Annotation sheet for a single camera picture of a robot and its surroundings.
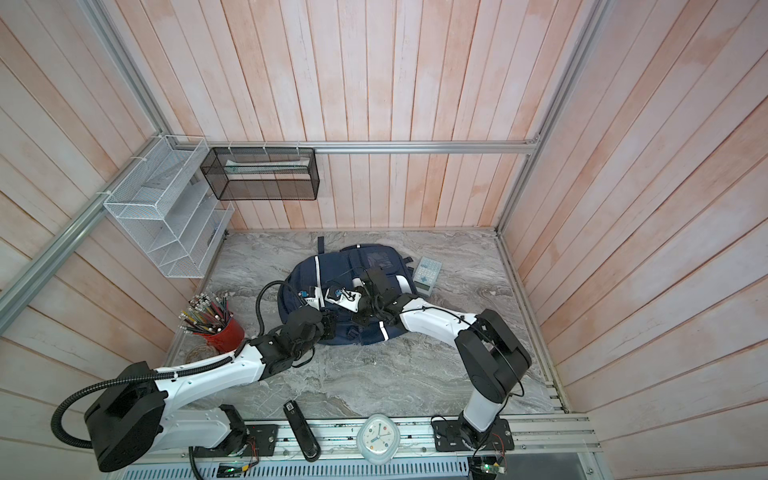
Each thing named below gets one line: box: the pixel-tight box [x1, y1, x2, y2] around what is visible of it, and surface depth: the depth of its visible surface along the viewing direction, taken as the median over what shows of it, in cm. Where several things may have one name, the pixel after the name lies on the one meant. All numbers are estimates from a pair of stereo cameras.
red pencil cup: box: [193, 317, 245, 354], surface depth 88 cm
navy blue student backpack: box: [277, 244, 416, 346], surface depth 88 cm
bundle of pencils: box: [178, 292, 234, 334], surface depth 81 cm
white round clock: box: [356, 413, 401, 465], surface depth 73 cm
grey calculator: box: [413, 257, 443, 296], surface depth 107 cm
